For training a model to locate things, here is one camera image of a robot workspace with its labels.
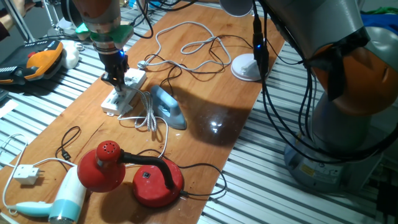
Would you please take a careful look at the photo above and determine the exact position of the blue plastic bag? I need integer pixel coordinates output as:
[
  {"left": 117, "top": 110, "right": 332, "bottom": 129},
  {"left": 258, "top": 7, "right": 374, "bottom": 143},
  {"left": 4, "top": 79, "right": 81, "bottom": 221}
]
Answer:
[{"left": 360, "top": 12, "right": 398, "bottom": 30}]

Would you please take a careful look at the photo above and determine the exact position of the white rounded gadget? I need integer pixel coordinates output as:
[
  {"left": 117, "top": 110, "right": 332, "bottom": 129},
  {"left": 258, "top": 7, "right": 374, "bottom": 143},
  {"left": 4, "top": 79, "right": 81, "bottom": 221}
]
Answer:
[{"left": 60, "top": 39, "right": 85, "bottom": 70}]

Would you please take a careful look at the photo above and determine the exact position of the white power strip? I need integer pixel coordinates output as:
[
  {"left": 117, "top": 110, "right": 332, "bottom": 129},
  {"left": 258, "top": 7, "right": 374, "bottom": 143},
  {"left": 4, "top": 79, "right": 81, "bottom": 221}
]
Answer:
[{"left": 100, "top": 67, "right": 147, "bottom": 116}]

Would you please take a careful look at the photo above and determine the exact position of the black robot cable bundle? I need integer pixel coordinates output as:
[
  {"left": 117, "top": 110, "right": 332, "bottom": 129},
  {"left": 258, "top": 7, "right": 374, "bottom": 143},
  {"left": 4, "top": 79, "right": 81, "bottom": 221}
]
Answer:
[{"left": 130, "top": 0, "right": 398, "bottom": 166}]

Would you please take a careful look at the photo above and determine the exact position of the glossy wooden board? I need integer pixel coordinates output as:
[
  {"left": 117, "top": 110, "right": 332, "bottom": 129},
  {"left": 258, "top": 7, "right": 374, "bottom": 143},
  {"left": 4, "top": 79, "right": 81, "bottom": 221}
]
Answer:
[{"left": 0, "top": 1, "right": 285, "bottom": 224}]

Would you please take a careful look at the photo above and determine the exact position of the red desk lamp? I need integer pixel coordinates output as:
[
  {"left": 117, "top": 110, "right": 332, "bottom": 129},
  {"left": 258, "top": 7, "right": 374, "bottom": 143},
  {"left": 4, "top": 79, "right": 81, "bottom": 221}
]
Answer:
[{"left": 76, "top": 139, "right": 184, "bottom": 208}]

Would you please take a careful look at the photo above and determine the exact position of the orange black teach pendant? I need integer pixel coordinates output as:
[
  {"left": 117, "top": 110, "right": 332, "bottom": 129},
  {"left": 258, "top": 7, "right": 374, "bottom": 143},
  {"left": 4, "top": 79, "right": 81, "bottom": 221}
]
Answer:
[{"left": 0, "top": 39, "right": 65, "bottom": 86}]

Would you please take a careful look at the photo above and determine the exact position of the thin black red-lamp cord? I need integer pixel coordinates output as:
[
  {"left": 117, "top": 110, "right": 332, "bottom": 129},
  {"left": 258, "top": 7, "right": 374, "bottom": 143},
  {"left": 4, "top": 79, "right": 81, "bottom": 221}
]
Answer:
[{"left": 55, "top": 125, "right": 228, "bottom": 197}]

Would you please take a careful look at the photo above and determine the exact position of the person's bare hand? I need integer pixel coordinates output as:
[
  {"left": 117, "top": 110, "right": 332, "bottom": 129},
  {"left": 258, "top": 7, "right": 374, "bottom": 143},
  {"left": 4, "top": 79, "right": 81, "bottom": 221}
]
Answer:
[{"left": 11, "top": 0, "right": 43, "bottom": 18}]

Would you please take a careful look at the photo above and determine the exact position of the braided iron cord round plug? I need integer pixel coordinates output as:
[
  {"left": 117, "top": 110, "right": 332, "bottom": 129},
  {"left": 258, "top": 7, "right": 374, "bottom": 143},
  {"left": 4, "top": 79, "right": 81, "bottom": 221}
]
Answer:
[{"left": 114, "top": 85, "right": 158, "bottom": 133}]

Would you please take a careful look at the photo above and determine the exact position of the thin black white-lamp cord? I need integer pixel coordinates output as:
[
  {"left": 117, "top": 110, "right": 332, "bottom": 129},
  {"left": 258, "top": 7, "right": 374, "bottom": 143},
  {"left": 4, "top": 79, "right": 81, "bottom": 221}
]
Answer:
[{"left": 144, "top": 33, "right": 256, "bottom": 96}]

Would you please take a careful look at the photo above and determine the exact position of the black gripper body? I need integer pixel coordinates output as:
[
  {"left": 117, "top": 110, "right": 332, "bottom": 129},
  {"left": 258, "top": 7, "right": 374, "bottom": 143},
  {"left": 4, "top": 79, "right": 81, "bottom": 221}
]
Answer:
[{"left": 99, "top": 51, "right": 130, "bottom": 83}]

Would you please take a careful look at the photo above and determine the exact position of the thick white power strip cord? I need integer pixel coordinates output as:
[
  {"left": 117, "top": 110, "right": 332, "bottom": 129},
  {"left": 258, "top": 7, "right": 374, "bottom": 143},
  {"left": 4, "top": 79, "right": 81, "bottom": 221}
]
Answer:
[{"left": 137, "top": 21, "right": 233, "bottom": 73}]

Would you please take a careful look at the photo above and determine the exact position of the white hair dryer cord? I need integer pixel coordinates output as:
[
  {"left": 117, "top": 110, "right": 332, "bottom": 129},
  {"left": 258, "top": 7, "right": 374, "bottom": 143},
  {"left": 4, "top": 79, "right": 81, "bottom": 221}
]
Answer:
[{"left": 0, "top": 104, "right": 170, "bottom": 215}]

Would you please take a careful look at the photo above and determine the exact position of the white square plug adapter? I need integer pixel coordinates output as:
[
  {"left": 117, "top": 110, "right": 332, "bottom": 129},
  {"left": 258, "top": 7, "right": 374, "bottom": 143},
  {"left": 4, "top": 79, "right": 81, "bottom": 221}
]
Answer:
[{"left": 12, "top": 164, "right": 44, "bottom": 186}]

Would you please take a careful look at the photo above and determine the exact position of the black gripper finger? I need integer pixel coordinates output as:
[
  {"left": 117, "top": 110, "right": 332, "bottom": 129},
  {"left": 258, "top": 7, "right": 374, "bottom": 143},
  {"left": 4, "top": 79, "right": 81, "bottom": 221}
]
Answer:
[
  {"left": 114, "top": 76, "right": 127, "bottom": 93},
  {"left": 101, "top": 72, "right": 121, "bottom": 88}
]

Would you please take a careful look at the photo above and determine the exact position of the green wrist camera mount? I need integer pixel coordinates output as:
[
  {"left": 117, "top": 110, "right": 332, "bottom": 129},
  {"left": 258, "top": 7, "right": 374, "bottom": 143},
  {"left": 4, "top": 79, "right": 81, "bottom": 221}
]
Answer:
[{"left": 75, "top": 22, "right": 135, "bottom": 44}]

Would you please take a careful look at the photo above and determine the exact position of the black filament spool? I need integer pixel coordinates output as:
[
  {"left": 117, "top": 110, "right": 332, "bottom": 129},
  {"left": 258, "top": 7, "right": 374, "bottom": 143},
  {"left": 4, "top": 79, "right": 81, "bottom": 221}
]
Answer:
[{"left": 60, "top": 0, "right": 83, "bottom": 27}]

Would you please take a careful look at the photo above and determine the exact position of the white and blue hair dryer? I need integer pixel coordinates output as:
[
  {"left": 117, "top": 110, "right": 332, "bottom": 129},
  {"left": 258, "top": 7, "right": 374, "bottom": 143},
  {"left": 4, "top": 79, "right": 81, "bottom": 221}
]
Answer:
[{"left": 6, "top": 166, "right": 87, "bottom": 224}]

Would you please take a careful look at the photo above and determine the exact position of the white desk lamp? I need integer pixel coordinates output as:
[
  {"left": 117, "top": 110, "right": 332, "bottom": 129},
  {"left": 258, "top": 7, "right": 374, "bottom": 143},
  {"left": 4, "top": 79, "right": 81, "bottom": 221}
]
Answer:
[{"left": 219, "top": 0, "right": 270, "bottom": 82}]

